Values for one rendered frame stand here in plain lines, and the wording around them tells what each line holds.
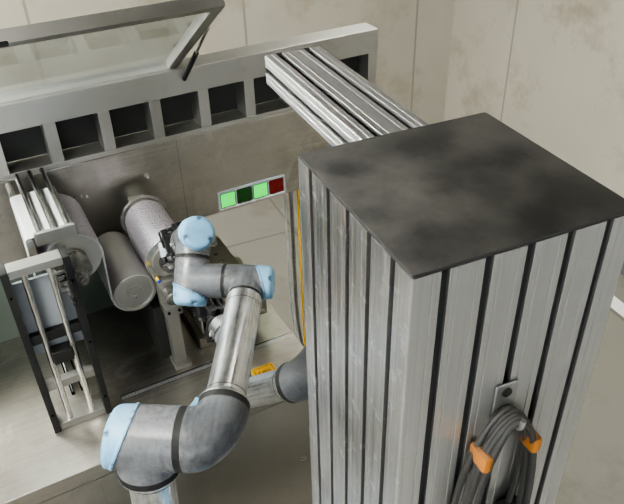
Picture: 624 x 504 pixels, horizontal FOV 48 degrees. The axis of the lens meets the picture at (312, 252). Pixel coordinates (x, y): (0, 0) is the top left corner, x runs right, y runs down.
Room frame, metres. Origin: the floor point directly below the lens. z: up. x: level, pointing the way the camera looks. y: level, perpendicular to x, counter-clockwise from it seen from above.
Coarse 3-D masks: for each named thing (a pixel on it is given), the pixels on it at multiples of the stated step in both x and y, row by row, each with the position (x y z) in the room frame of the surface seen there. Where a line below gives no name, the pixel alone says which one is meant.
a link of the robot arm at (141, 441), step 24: (120, 408) 0.85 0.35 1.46; (144, 408) 0.85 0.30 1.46; (168, 408) 0.85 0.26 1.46; (120, 432) 0.80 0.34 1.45; (144, 432) 0.80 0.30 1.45; (168, 432) 0.80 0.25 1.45; (120, 456) 0.78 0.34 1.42; (144, 456) 0.78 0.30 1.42; (168, 456) 0.77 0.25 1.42; (120, 480) 0.79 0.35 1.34; (144, 480) 0.77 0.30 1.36; (168, 480) 0.78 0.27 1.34
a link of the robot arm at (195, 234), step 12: (192, 216) 1.27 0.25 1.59; (180, 228) 1.26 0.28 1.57; (192, 228) 1.25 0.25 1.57; (204, 228) 1.26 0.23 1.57; (180, 240) 1.24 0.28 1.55; (192, 240) 1.23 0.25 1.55; (204, 240) 1.24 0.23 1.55; (180, 252) 1.24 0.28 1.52; (192, 252) 1.23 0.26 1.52; (204, 252) 1.24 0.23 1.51
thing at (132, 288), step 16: (112, 240) 1.72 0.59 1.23; (128, 240) 1.76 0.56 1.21; (112, 256) 1.64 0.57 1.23; (128, 256) 1.64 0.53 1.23; (112, 272) 1.58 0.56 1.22; (128, 272) 1.56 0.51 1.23; (144, 272) 1.57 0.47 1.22; (112, 288) 1.53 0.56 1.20; (128, 288) 1.54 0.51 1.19; (144, 288) 1.56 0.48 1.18; (128, 304) 1.53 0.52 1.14; (144, 304) 1.55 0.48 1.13
